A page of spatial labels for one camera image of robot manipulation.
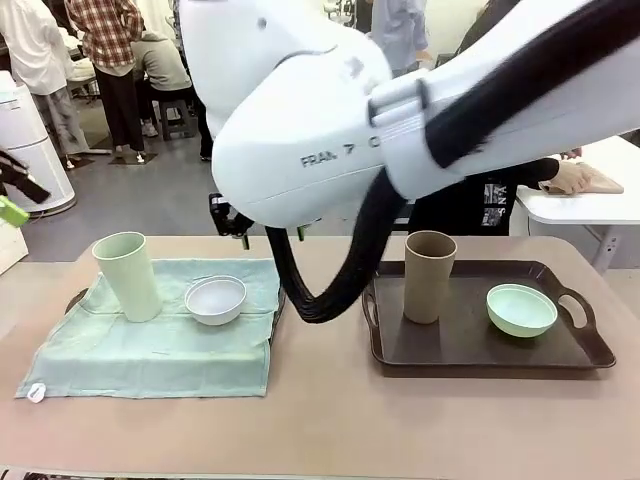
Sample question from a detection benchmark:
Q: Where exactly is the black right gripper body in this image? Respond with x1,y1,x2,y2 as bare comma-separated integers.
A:
208,191,252,237

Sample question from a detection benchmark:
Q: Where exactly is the white bowl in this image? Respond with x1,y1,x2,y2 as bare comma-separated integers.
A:
184,275,249,328

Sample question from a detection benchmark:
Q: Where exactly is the light green tall cup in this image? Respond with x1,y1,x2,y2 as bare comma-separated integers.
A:
90,230,164,324

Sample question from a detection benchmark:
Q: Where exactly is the brown tall cup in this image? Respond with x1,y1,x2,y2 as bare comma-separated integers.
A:
403,229,459,327

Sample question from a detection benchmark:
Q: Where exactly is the green cloth mat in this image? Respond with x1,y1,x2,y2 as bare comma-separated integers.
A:
14,256,288,404

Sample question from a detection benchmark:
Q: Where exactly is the mint green bowl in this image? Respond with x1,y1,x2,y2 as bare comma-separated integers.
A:
485,282,559,341

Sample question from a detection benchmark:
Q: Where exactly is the black-sleeved right forearm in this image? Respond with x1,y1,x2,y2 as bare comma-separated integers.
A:
513,156,561,192

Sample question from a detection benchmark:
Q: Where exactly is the dark brown serving tray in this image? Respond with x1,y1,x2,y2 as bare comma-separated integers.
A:
64,259,288,352
361,259,618,378

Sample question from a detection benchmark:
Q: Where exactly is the person's right hand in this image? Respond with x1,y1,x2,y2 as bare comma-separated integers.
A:
548,160,597,197

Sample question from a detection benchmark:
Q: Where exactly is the white storage box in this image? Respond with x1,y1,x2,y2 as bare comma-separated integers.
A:
0,218,30,277

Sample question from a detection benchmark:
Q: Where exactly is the white cylindrical air purifier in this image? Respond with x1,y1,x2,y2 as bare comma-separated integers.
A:
0,69,77,215

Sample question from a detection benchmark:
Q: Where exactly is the person in blue plaid shirt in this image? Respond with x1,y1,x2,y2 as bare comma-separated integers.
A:
196,93,216,163

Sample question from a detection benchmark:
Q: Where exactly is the grey plastic stool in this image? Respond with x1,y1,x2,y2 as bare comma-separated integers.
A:
158,98,194,142

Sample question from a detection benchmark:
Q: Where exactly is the person in black shirt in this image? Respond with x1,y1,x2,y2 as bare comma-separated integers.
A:
406,0,562,237

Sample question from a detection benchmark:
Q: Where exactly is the person in white coat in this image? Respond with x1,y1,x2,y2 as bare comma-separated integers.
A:
0,0,92,170

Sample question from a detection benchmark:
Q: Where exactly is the seated person in grey hoodie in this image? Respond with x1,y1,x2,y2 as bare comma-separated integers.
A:
130,29,197,140

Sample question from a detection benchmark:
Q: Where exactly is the person in red plaid shirt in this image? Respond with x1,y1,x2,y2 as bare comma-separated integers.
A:
64,0,147,165

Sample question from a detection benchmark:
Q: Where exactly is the person in light blue shirt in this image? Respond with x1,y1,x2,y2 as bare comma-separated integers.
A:
369,0,432,77

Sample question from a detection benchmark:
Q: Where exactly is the black left arm cable sleeve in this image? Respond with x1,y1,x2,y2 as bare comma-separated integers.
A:
0,149,52,204

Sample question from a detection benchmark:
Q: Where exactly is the black arm cable sleeve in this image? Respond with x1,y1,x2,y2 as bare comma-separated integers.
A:
264,0,640,326
0,149,52,204

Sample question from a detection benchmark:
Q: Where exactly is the black right arm cable sleeve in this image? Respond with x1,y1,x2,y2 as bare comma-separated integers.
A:
264,0,640,326

